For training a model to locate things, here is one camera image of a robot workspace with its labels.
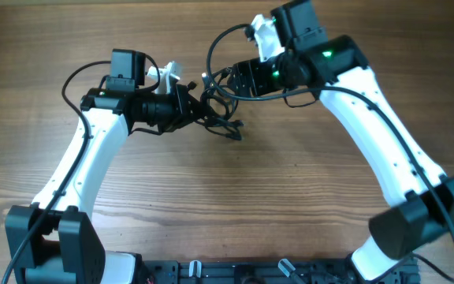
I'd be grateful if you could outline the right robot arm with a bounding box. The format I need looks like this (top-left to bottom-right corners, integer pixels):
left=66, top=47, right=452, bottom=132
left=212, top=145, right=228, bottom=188
left=229, top=1, right=454, bottom=283

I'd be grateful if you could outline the right camera cable black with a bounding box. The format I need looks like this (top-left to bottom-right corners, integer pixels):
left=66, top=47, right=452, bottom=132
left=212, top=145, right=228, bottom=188
left=206, top=23, right=454, bottom=283

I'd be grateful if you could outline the left camera cable black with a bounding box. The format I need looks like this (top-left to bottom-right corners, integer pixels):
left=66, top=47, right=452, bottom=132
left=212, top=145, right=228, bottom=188
left=0, top=60, right=114, bottom=284

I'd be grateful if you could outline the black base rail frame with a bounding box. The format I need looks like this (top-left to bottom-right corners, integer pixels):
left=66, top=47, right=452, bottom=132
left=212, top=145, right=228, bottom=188
left=69, top=256, right=421, bottom=284

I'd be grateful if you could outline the black cable bundle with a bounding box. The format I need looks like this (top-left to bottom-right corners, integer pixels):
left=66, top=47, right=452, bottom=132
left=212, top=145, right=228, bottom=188
left=187, top=67, right=246, bottom=142

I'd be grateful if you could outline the camera cable black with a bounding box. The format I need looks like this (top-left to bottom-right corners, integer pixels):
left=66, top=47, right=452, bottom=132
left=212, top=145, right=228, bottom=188
left=206, top=23, right=454, bottom=283
left=0, top=60, right=114, bottom=284

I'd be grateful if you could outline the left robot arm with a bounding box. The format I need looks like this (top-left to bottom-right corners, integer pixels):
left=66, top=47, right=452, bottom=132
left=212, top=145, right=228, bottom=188
left=2, top=49, right=203, bottom=284

